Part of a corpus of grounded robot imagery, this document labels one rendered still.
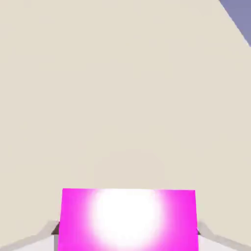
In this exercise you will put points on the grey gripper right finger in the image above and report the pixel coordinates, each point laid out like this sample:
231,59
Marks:
215,243

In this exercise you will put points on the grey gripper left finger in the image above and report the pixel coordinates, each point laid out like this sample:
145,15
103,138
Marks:
39,242

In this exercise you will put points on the small magenta cube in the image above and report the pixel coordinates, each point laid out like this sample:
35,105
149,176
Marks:
74,219

